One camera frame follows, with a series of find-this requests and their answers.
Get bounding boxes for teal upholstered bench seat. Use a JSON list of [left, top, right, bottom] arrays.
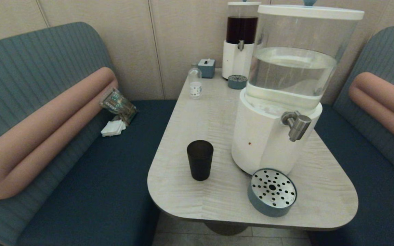
[[0, 22, 177, 246], [308, 26, 394, 246]]

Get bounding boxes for black plastic cup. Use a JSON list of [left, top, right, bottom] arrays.
[[187, 140, 214, 181]]

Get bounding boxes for white paper napkins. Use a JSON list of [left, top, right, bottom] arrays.
[[101, 120, 126, 137]]

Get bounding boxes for small clear plastic bottle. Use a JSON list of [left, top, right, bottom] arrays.
[[188, 64, 202, 99]]

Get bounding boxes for dark drink dispenser white base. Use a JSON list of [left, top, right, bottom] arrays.
[[222, 0, 262, 80]]

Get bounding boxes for clear water dispenser white base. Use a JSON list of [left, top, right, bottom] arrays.
[[231, 0, 365, 175]]

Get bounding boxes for blue drip tray metal grate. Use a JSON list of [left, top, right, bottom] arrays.
[[227, 75, 248, 90], [247, 168, 297, 218]]

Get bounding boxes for small blue box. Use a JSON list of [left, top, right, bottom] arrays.
[[198, 58, 215, 79]]

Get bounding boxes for clear green snack packet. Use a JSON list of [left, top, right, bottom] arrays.
[[99, 87, 139, 126]]

